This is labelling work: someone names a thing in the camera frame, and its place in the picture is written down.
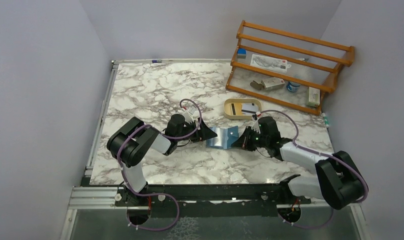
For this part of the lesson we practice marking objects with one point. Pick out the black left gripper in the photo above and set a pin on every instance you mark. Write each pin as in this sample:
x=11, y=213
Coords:
x=205, y=133

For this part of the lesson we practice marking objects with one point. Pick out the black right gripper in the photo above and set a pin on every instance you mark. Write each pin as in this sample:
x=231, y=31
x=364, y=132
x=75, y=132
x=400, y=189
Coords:
x=243, y=142

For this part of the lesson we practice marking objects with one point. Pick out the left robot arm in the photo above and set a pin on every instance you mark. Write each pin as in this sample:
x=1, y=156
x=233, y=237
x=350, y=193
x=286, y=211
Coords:
x=132, y=141

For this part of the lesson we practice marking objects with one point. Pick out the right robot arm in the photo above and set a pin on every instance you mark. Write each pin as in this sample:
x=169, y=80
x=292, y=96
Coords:
x=337, y=180

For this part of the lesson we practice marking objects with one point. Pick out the grey card upper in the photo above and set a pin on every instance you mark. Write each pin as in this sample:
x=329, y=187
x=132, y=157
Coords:
x=249, y=108

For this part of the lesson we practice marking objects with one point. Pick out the gold card with stripe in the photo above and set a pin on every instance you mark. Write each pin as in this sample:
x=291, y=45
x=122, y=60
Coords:
x=236, y=109

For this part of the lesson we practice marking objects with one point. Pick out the cream oval tray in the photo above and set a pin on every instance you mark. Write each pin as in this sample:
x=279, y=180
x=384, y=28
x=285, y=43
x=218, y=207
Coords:
x=227, y=110

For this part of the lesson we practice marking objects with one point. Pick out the olive tape dispenser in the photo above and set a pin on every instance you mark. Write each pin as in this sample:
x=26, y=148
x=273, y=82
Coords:
x=257, y=86

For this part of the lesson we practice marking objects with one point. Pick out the grey stapler box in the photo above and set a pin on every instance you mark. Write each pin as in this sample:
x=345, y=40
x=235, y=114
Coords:
x=272, y=83

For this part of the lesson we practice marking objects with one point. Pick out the green white small box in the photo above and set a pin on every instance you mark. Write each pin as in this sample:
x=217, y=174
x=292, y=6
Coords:
x=313, y=97

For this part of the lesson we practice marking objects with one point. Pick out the white printed flat package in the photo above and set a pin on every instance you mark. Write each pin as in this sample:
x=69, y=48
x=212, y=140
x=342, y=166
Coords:
x=270, y=63

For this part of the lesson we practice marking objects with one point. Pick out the green white tube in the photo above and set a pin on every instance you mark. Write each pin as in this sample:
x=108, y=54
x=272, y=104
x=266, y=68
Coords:
x=326, y=121

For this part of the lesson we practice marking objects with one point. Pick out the blue grey eraser block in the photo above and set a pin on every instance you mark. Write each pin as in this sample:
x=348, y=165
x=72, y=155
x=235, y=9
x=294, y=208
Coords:
x=241, y=53

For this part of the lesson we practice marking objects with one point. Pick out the orange wooden shelf rack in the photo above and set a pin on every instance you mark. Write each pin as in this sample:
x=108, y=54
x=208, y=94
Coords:
x=314, y=63

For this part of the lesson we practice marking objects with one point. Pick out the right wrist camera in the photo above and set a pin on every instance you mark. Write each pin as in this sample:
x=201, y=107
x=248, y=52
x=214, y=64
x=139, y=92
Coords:
x=256, y=125

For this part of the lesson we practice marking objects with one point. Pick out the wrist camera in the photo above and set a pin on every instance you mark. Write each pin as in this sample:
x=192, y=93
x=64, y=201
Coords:
x=256, y=125
x=188, y=117

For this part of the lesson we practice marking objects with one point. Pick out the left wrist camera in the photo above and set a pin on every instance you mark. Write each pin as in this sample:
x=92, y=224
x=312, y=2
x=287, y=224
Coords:
x=188, y=117

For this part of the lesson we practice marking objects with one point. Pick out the aluminium frame rail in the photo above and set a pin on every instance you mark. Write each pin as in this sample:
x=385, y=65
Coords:
x=152, y=91

